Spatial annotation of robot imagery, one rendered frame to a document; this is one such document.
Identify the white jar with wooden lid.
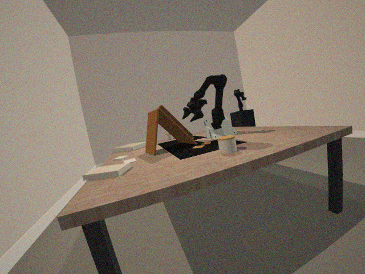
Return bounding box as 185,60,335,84
218,135,237,154
165,133,173,140

